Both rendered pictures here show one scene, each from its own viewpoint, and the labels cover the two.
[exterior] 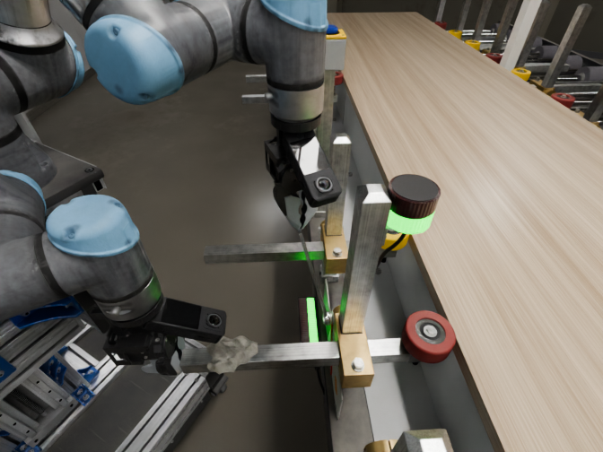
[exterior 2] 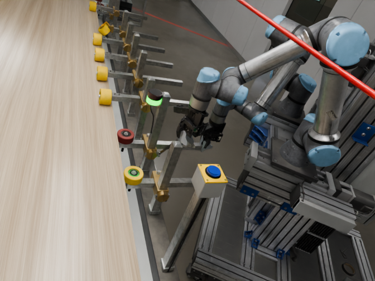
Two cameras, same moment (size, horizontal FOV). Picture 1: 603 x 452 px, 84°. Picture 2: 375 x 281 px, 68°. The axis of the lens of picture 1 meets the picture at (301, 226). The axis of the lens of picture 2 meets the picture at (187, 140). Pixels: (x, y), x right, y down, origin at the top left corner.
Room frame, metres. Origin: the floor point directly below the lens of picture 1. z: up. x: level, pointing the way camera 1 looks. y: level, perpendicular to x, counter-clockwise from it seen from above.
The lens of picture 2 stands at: (1.33, -0.42, 1.72)
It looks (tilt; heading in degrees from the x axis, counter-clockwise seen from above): 35 degrees down; 153
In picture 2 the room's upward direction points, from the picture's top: 21 degrees clockwise
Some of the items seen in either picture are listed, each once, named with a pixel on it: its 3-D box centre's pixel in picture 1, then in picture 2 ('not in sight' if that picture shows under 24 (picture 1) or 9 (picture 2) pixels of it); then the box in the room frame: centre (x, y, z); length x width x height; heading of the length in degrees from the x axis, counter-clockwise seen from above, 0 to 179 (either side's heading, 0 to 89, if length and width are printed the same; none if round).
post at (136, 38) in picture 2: not in sight; (130, 68); (-0.43, -0.13, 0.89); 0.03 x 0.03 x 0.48; 3
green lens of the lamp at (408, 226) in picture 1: (407, 211); (153, 99); (0.32, -0.13, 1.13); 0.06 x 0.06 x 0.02
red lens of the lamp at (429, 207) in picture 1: (412, 195); (154, 94); (0.32, -0.13, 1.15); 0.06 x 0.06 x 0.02
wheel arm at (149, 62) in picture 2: not in sight; (137, 59); (-0.47, -0.08, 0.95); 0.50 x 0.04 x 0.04; 93
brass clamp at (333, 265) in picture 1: (333, 244); (159, 185); (0.55, -0.07, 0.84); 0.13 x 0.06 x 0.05; 3
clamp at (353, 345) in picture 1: (352, 343); (148, 146); (0.30, -0.09, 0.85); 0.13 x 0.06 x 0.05; 3
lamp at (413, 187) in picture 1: (396, 249); (150, 113); (0.32, -0.13, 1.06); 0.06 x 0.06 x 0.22; 3
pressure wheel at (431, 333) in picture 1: (422, 346); (124, 141); (0.29, -0.21, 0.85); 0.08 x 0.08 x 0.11
